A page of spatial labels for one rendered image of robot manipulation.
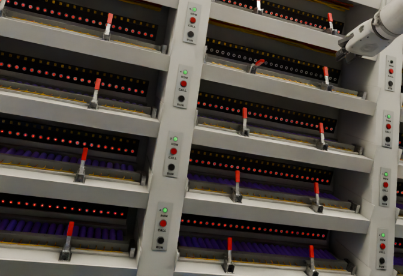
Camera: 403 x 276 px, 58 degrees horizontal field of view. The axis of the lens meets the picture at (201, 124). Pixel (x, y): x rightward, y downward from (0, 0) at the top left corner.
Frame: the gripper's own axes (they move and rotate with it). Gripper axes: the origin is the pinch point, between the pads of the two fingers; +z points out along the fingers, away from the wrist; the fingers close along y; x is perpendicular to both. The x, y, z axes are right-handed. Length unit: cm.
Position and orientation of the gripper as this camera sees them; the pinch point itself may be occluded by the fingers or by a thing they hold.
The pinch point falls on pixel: (345, 55)
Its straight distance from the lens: 120.6
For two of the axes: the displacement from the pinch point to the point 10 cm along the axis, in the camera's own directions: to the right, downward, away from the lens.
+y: 9.5, 1.7, 2.6
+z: -3.0, 3.2, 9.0
